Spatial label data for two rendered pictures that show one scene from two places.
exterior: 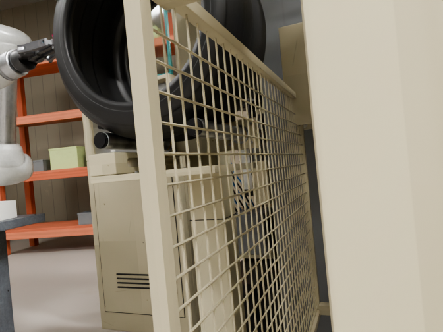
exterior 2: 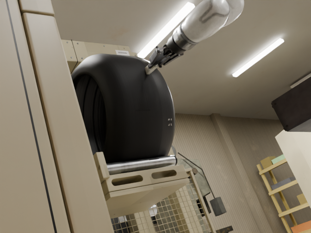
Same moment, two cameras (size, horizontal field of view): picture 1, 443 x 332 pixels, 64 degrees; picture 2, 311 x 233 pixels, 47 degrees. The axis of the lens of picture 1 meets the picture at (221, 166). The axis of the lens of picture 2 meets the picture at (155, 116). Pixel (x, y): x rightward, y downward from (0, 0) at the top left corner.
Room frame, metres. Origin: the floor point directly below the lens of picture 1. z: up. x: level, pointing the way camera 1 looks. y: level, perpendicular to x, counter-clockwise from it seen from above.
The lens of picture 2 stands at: (2.23, 0.99, 0.52)
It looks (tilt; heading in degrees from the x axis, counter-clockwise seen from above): 22 degrees up; 208
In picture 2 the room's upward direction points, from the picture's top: 20 degrees counter-clockwise
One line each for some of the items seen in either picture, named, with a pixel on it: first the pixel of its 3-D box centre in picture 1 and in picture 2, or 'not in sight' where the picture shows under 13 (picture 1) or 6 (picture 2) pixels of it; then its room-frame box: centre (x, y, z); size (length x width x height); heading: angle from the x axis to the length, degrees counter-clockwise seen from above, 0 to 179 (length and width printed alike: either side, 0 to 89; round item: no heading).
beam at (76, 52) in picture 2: not in sight; (79, 64); (0.84, -0.11, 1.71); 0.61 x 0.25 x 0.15; 158
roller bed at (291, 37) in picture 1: (312, 79); not in sight; (1.13, -0.31, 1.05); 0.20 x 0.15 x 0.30; 158
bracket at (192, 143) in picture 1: (202, 139); (83, 185); (1.23, 0.06, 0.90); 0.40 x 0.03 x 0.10; 68
